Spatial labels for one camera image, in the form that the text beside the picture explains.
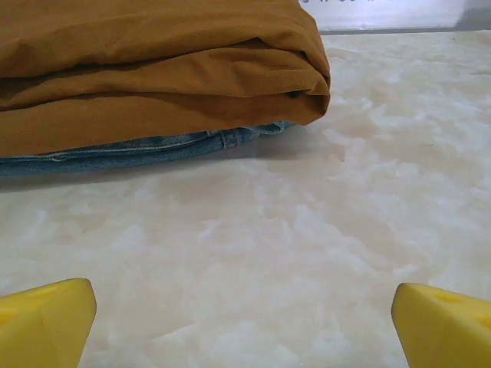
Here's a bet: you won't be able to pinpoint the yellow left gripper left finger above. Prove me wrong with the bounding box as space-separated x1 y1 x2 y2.
0 278 97 368

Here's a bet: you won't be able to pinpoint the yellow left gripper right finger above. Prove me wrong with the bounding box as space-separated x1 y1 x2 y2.
390 282 491 368

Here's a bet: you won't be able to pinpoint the brown folded trousers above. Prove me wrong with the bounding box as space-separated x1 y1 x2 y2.
0 0 332 157

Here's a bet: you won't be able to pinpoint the blue denim jeans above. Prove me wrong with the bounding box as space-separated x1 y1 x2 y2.
0 120 297 177

